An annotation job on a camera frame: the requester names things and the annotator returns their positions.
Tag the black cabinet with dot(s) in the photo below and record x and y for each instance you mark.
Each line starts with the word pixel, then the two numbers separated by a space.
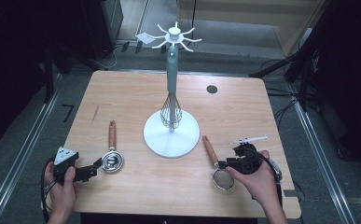
pixel 102 28

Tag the white paper card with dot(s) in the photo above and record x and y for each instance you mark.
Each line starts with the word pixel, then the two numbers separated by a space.
pixel 144 38

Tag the black round table grommet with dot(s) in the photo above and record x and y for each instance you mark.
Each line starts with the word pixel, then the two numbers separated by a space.
pixel 212 89

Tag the person's left hand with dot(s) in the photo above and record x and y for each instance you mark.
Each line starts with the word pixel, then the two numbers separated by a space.
pixel 61 197

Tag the metal floor rail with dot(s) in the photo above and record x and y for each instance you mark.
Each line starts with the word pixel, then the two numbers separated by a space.
pixel 22 155
pixel 321 155

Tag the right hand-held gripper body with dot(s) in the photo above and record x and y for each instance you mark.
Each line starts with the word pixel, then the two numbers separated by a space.
pixel 246 161

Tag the black metal stand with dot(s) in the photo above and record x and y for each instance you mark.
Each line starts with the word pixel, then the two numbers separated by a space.
pixel 48 77
pixel 302 62

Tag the person's right hand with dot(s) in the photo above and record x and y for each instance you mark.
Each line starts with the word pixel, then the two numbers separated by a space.
pixel 260 185

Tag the white utensil rack stand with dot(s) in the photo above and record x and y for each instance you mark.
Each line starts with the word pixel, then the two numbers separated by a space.
pixel 156 137

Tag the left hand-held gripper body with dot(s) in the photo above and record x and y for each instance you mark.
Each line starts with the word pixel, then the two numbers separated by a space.
pixel 63 169

